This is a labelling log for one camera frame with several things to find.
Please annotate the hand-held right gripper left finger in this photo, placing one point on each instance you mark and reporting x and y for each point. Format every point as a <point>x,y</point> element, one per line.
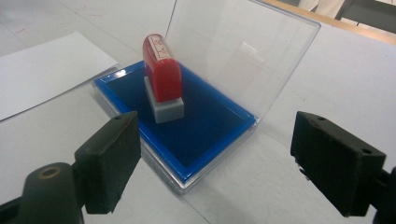
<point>109,161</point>

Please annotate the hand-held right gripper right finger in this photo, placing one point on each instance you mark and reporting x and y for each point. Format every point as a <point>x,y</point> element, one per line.
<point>336,161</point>

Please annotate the red stamp with grey base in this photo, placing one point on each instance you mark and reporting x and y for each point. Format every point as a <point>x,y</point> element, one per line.
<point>163,77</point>

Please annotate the blue ink pad clear case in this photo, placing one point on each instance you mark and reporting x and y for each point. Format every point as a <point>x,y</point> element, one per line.
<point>205,133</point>

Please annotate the white paper sheet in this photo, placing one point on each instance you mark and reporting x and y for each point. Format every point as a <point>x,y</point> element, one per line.
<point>46,71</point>

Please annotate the dark furniture piece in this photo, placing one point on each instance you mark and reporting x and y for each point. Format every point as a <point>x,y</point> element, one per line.
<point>370,14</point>

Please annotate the white cloth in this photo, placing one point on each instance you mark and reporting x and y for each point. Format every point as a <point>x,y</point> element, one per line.
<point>320,6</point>

